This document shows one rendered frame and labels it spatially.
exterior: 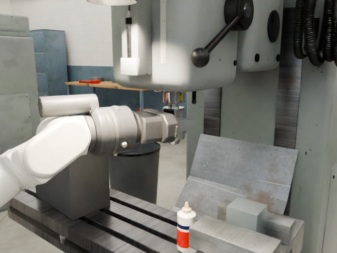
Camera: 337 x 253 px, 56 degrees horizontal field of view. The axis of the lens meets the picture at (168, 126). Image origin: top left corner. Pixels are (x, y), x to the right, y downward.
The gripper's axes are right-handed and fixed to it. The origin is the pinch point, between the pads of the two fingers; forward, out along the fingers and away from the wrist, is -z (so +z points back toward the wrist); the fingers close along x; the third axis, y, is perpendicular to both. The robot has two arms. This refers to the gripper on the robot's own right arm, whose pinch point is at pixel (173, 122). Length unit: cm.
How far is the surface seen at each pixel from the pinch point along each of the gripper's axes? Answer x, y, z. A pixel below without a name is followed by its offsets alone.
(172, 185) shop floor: 214, 122, -146
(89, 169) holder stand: 22.8, 15.2, 11.0
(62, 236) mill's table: 21.2, 31.1, 19.3
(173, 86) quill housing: -8.7, -8.5, 6.1
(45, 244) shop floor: 175, 123, -3
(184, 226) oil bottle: -5.3, 21.4, 0.4
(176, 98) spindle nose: -2.2, -5.5, 1.0
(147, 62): -5.3, -12.5, 9.2
